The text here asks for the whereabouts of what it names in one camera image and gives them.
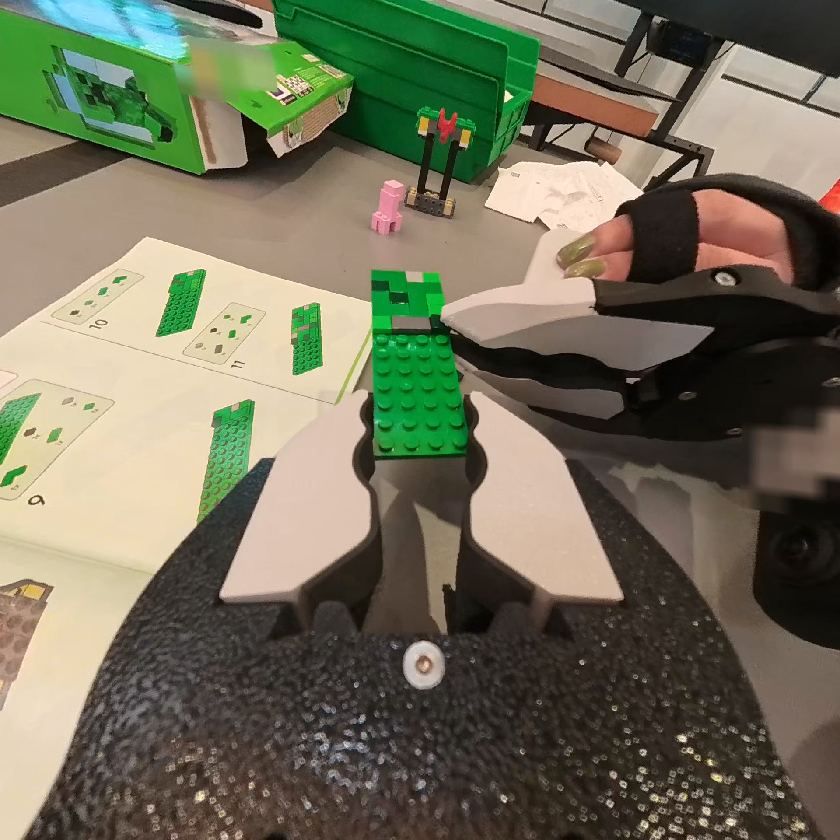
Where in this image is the green studded brick plate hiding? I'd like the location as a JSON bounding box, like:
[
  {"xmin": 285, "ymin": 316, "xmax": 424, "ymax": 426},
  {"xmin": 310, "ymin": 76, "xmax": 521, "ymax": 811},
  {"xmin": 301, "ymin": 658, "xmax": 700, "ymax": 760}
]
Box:
[{"xmin": 369, "ymin": 269, "xmax": 472, "ymax": 460}]

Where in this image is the green plastic bin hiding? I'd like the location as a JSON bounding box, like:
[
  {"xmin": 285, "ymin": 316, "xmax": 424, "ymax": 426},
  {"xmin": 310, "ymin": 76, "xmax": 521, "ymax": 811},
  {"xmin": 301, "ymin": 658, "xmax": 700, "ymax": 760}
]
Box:
[{"xmin": 273, "ymin": 0, "xmax": 542, "ymax": 185}]

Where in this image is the small pink brick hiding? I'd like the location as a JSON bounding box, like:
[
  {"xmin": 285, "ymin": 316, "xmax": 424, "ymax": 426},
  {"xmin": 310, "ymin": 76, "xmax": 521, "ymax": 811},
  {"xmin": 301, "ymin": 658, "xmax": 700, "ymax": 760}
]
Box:
[{"xmin": 371, "ymin": 180, "xmax": 409, "ymax": 237}]

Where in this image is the green brick set box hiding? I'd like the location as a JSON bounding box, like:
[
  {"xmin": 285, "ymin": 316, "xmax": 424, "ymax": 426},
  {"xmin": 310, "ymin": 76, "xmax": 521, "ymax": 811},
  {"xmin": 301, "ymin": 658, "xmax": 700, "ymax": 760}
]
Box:
[{"xmin": 0, "ymin": 0, "xmax": 355, "ymax": 175}]

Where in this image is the building instruction booklet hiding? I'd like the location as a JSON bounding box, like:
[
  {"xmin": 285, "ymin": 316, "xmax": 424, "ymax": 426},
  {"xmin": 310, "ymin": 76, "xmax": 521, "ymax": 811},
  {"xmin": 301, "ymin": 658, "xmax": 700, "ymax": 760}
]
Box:
[{"xmin": 0, "ymin": 237, "xmax": 374, "ymax": 840}]

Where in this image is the person's right hand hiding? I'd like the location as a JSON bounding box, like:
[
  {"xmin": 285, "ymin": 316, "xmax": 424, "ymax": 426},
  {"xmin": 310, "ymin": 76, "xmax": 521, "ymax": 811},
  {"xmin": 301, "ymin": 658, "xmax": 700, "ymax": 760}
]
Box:
[{"xmin": 556, "ymin": 174, "xmax": 840, "ymax": 292}]

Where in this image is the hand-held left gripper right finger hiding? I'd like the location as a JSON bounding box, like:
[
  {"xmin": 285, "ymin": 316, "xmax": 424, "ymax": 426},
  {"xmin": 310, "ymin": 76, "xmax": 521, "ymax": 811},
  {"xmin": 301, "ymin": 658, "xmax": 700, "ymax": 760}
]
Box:
[{"xmin": 461, "ymin": 392, "xmax": 627, "ymax": 607}]

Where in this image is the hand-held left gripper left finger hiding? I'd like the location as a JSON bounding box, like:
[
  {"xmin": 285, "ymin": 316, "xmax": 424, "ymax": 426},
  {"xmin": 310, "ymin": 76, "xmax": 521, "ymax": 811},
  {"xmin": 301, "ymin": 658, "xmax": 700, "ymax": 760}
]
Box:
[{"xmin": 220, "ymin": 390, "xmax": 383, "ymax": 607}]

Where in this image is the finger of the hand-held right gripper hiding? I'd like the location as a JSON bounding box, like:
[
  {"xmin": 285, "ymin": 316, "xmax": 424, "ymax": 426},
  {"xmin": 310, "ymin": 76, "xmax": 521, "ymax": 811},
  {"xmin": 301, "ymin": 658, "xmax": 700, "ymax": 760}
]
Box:
[
  {"xmin": 470, "ymin": 344, "xmax": 647, "ymax": 422},
  {"xmin": 440, "ymin": 247, "xmax": 718, "ymax": 376}
]

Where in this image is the black brick tower model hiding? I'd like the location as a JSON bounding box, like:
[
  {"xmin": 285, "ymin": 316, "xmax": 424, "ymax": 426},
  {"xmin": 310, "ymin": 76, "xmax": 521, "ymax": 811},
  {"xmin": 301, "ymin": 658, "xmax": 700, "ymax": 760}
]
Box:
[{"xmin": 405, "ymin": 105, "xmax": 477, "ymax": 220}]

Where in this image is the large black screen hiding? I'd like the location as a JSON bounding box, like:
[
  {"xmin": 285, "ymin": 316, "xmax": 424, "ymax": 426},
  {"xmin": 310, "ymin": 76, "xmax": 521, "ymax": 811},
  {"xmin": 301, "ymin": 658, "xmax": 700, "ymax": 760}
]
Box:
[{"xmin": 617, "ymin": 0, "xmax": 840, "ymax": 77}]

